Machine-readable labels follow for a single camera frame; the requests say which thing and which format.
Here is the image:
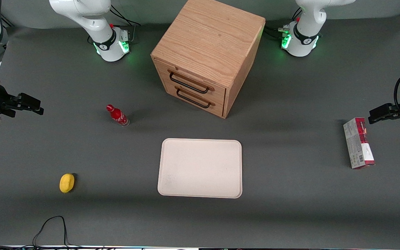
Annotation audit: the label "red plaid biscuit box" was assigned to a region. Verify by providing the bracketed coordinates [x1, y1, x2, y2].
[343, 117, 376, 169]

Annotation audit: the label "black right base cables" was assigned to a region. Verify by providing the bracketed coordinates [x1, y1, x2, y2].
[110, 5, 141, 27]

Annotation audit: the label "black left base cables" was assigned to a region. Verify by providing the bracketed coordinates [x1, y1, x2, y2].
[264, 7, 303, 41]

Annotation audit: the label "red cola bottle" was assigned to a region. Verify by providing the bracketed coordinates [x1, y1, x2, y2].
[106, 104, 130, 127]

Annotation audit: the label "oak wooden drawer cabinet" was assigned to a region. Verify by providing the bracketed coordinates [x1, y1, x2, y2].
[150, 0, 266, 119]

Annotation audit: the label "black base cables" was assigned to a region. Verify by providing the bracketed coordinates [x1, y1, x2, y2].
[110, 5, 141, 27]
[264, 7, 303, 41]

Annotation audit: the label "beige rectangular tray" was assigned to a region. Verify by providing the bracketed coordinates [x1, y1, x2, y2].
[157, 138, 243, 199]

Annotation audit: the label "thin black cable loop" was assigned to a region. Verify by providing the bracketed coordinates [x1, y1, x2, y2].
[0, 216, 82, 250]

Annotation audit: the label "yellow lemon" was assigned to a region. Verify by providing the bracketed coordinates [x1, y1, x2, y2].
[59, 173, 75, 194]

